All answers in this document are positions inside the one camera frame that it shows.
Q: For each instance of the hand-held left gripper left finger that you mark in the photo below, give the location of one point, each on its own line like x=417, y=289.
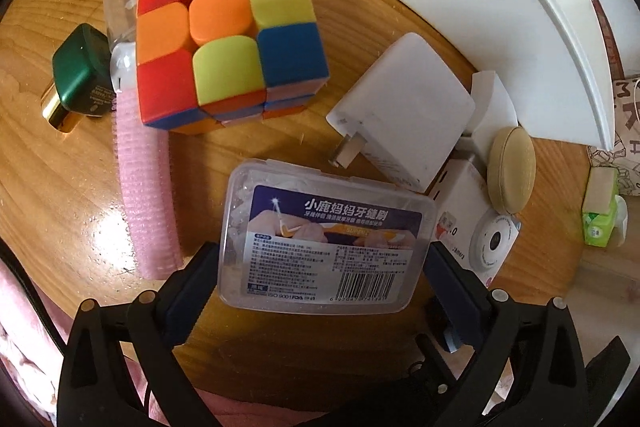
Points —
x=187, y=302

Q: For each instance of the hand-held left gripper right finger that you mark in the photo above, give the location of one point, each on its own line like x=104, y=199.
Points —
x=450, y=287

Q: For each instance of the pink hair roller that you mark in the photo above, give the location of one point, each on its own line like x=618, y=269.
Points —
x=145, y=187

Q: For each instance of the clear labelled plastic box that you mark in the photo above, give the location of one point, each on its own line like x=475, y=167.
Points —
x=325, y=247

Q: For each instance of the green bottle with gold cap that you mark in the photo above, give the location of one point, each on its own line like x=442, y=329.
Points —
x=82, y=72

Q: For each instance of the multicoloured puzzle cube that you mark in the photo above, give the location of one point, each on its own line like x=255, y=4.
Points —
x=220, y=22

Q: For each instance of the green tissue packet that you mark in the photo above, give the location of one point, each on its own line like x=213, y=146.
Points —
x=597, y=212

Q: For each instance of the pink cloth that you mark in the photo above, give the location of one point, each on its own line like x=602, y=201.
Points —
x=20, y=357

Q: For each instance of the white rectangular block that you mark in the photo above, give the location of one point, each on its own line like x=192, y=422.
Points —
x=492, y=112

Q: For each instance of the white charger adapter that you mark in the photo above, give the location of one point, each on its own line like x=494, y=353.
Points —
x=405, y=107

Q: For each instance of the printed cloth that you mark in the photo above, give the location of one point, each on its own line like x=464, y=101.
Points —
x=622, y=142

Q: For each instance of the small white object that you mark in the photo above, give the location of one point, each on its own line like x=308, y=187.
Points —
x=120, y=67

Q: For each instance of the white camera box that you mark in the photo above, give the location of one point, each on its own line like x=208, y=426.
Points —
x=465, y=207

